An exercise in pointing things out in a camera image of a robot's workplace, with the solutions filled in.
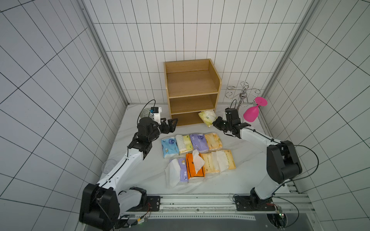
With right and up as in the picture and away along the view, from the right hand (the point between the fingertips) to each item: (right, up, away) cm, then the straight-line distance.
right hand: (207, 122), depth 92 cm
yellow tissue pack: (+5, -13, 0) cm, 14 cm away
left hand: (-22, +1, -12) cm, 26 cm away
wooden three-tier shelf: (-10, +23, -2) cm, 26 cm away
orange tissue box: (-8, -24, -13) cm, 28 cm away
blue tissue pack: (-24, -16, -3) cm, 29 cm away
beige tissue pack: (+1, -23, -9) cm, 25 cm away
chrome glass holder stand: (+23, +15, -5) cm, 28 cm away
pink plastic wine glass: (+28, +6, -2) cm, 29 cm away
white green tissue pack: (-15, -13, -2) cm, 20 cm away
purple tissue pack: (-5, -13, -1) cm, 14 cm away
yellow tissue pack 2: (+1, +3, +2) cm, 4 cm away
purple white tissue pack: (-19, -27, -14) cm, 36 cm away
